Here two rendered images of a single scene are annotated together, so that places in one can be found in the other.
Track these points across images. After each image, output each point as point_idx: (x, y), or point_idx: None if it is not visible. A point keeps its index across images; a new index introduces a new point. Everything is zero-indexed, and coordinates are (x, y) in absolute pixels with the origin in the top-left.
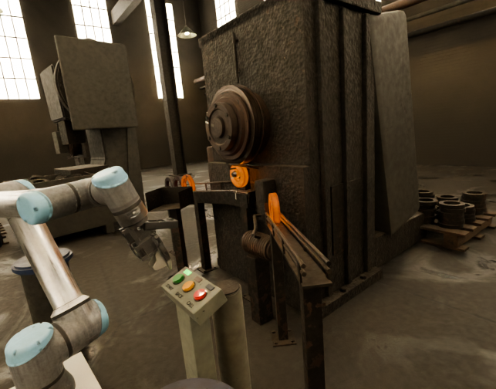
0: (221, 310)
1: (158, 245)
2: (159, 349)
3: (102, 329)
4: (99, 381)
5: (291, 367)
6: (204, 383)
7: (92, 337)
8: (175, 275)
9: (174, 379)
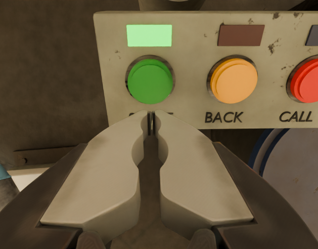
0: (199, 6)
1: None
2: (18, 73)
3: (6, 176)
4: (33, 150)
5: None
6: (303, 130)
7: (16, 190)
8: (132, 85)
9: (83, 80)
